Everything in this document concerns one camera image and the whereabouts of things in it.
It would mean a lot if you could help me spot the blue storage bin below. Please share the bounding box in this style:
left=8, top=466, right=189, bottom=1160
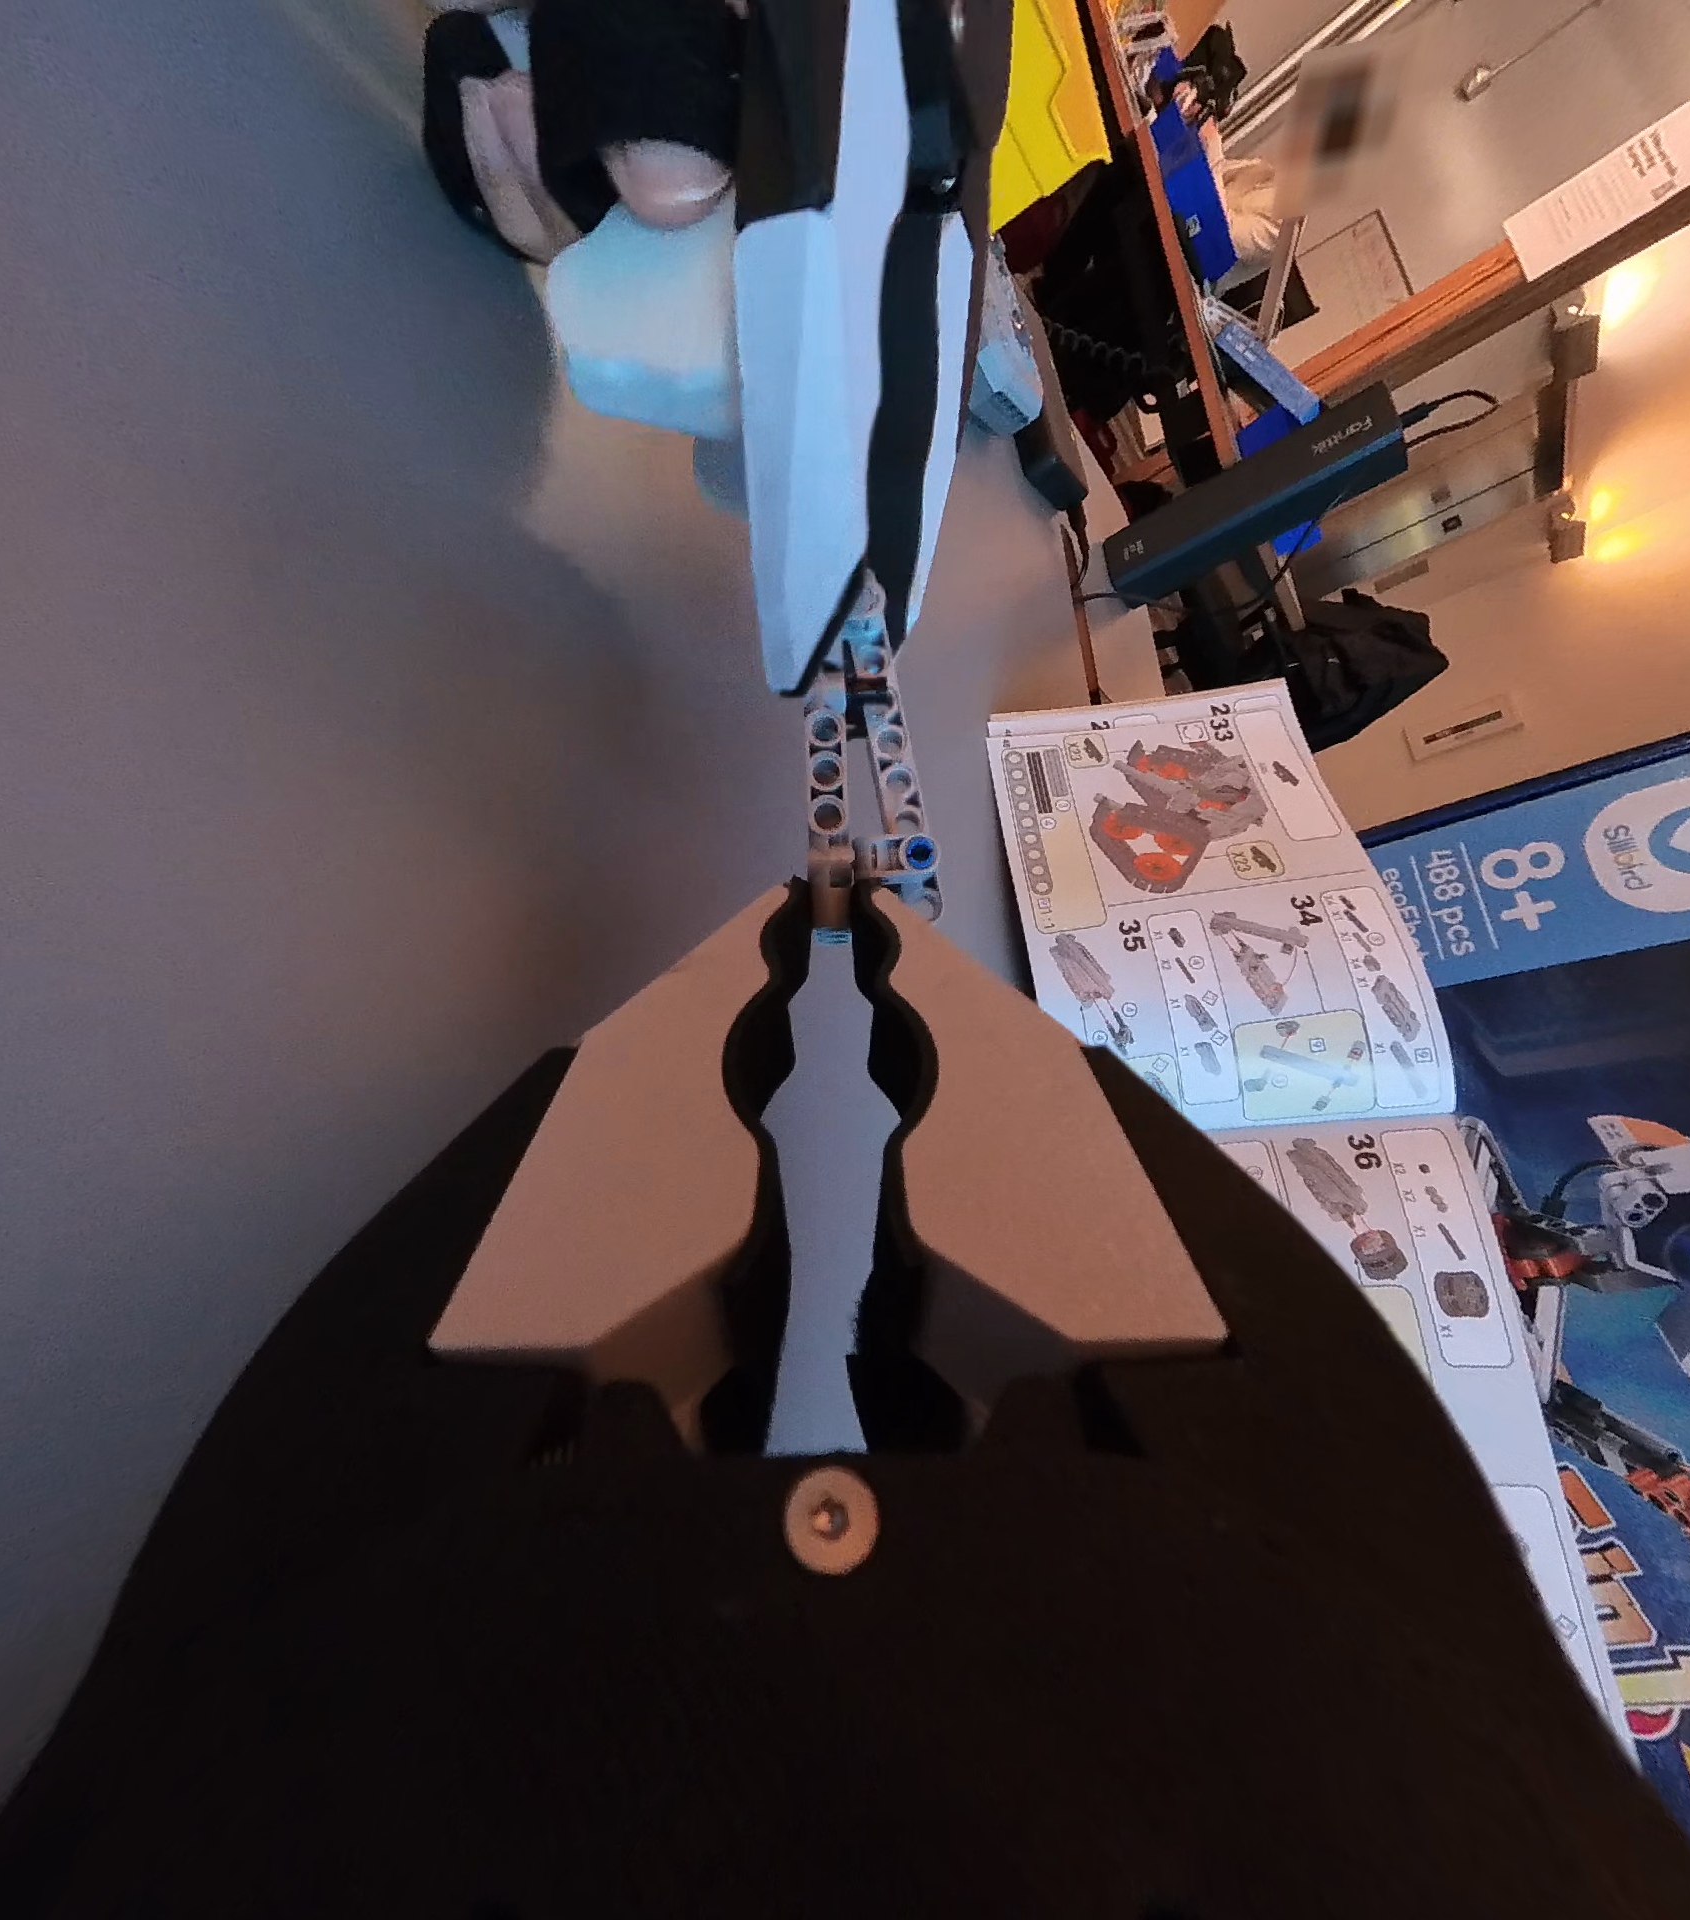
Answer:
left=1144, top=74, right=1255, bottom=289

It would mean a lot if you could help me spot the building instruction booklet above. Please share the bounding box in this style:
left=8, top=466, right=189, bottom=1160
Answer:
left=989, top=679, right=1643, bottom=1772

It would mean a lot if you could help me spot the blue toy set box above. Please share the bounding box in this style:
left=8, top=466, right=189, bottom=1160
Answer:
left=1361, top=709, right=1690, bottom=1920

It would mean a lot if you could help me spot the person's left hand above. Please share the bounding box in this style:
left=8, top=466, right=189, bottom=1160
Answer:
left=458, top=64, right=739, bottom=263

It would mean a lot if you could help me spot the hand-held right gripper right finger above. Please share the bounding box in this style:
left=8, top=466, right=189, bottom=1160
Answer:
left=848, top=878, right=1233, bottom=1456

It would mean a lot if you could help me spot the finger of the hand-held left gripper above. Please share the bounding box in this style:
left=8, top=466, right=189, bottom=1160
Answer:
left=731, top=0, right=961, bottom=698
left=874, top=0, right=1015, bottom=636

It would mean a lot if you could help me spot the yellow plastic bin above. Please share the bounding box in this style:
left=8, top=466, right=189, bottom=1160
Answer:
left=989, top=0, right=1119, bottom=237

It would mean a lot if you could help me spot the white paper sign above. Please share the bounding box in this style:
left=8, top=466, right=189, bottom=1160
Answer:
left=1507, top=96, right=1690, bottom=282

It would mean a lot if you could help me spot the black coiled cable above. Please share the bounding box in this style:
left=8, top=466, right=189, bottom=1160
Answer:
left=1048, top=226, right=1166, bottom=395

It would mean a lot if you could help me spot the black flat electronic device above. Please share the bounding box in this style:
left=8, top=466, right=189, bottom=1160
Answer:
left=1100, top=381, right=1411, bottom=607

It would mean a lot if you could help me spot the black bag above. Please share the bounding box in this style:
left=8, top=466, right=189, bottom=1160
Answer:
left=1282, top=590, right=1451, bottom=753

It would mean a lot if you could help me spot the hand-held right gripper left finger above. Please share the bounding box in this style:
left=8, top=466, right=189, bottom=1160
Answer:
left=429, top=878, right=805, bottom=1456

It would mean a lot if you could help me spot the wooden shelf frame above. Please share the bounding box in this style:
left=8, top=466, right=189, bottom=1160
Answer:
left=1078, top=0, right=1690, bottom=454

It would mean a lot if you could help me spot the grey building brick assembly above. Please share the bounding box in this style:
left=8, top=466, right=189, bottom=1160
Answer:
left=799, top=573, right=944, bottom=939

